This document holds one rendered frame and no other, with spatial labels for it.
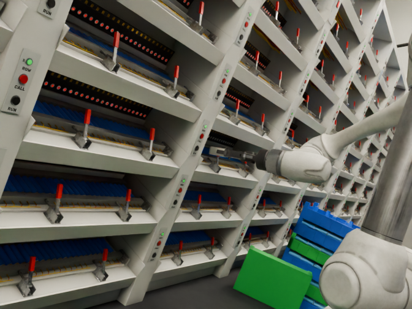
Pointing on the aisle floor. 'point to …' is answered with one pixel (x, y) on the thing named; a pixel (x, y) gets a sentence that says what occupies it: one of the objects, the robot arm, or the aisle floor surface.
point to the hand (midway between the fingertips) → (219, 151)
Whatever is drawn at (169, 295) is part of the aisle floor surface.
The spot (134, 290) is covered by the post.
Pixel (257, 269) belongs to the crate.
